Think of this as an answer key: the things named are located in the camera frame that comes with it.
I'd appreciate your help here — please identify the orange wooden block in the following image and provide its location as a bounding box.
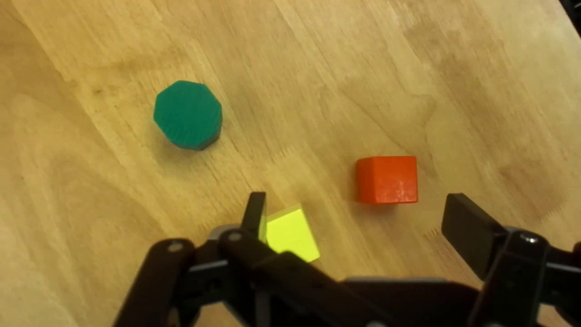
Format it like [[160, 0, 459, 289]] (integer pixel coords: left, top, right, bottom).
[[352, 155, 421, 208]]

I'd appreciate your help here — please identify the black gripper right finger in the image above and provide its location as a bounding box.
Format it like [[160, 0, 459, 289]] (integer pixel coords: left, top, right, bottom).
[[439, 193, 581, 327]]

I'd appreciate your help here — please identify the yellow wooden block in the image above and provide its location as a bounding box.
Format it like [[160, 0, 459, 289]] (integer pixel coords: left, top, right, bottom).
[[263, 206, 321, 266]]

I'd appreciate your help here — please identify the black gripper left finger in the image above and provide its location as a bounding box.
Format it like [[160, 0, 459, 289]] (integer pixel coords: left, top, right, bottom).
[[113, 191, 343, 327]]

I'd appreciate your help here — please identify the green wooden block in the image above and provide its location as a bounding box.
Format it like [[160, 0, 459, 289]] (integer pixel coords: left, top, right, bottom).
[[151, 79, 225, 153]]

